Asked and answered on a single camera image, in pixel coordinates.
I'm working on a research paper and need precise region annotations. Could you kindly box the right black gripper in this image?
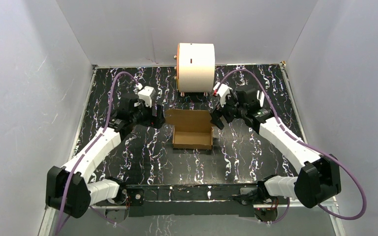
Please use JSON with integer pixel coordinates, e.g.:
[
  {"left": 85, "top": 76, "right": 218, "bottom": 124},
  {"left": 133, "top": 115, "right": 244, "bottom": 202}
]
[{"left": 209, "top": 92, "right": 247, "bottom": 130}]

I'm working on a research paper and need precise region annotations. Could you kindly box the brown cardboard box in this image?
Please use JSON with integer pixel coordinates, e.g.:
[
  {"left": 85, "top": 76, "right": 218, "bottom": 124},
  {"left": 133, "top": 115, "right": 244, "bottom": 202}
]
[{"left": 165, "top": 109, "right": 214, "bottom": 150}]

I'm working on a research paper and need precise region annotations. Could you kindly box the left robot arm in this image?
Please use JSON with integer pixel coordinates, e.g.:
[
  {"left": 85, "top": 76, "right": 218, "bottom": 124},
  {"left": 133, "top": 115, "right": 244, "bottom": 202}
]
[{"left": 45, "top": 95, "right": 165, "bottom": 218}]

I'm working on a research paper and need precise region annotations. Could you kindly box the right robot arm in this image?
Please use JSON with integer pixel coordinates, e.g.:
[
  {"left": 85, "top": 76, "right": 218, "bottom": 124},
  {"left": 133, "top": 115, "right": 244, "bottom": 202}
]
[{"left": 210, "top": 84, "right": 342, "bottom": 208}]

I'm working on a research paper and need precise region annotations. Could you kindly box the small white plastic clip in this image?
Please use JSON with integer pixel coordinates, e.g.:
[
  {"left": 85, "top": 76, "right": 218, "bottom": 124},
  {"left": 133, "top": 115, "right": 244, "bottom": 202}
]
[{"left": 257, "top": 91, "right": 265, "bottom": 108}]

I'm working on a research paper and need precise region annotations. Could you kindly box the white cylindrical drum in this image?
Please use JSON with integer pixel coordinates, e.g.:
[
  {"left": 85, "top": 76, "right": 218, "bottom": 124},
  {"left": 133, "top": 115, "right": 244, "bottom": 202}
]
[{"left": 175, "top": 43, "right": 216, "bottom": 96}]

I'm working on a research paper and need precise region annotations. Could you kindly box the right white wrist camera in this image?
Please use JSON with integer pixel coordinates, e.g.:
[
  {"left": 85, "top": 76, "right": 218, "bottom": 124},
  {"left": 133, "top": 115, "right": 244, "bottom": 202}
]
[{"left": 212, "top": 83, "right": 232, "bottom": 107}]

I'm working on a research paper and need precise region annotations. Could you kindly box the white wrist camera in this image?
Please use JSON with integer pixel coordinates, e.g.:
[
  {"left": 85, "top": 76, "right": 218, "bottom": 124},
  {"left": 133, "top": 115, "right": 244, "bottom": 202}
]
[
  {"left": 212, "top": 83, "right": 232, "bottom": 107},
  {"left": 136, "top": 83, "right": 156, "bottom": 108}
]

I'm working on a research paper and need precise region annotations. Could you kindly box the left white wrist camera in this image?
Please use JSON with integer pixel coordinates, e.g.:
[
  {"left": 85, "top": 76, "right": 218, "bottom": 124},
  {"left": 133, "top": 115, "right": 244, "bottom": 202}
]
[{"left": 136, "top": 83, "right": 156, "bottom": 108}]

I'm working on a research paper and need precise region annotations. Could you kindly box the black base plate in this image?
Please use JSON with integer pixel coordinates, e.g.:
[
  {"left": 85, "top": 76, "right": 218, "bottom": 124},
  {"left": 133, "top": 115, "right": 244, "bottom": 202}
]
[{"left": 96, "top": 185, "right": 289, "bottom": 225}]

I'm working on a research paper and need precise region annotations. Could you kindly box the aluminium frame rail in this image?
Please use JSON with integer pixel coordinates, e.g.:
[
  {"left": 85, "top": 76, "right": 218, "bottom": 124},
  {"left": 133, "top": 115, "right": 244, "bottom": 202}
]
[{"left": 38, "top": 185, "right": 347, "bottom": 236}]

